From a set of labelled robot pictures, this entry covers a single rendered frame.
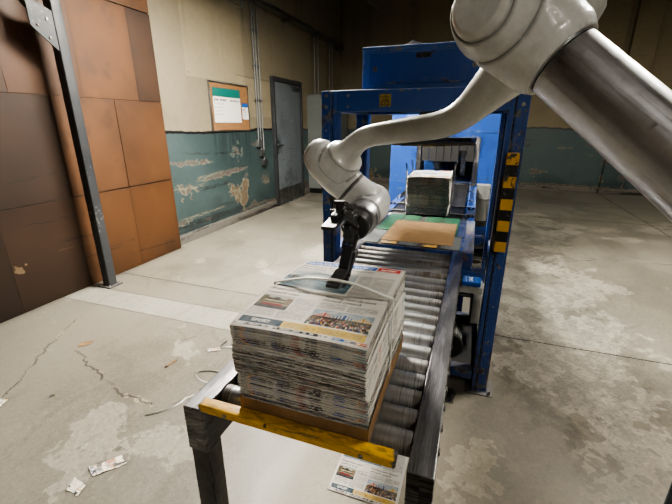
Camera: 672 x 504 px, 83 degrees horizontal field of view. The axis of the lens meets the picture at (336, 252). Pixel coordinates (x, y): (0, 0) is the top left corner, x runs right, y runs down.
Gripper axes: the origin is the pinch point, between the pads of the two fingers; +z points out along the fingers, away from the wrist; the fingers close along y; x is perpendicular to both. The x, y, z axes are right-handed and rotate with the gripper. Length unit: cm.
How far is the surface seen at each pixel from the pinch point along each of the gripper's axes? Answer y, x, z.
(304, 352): 11.0, -0.7, 18.7
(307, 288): 8.9, 6.3, 0.6
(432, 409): 32.4, -23.7, 5.9
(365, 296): 9.4, -7.3, -0.2
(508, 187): 16, -42, -110
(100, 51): -61, 288, -213
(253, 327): 7.5, 9.8, 18.4
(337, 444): 27.8, -7.9, 23.4
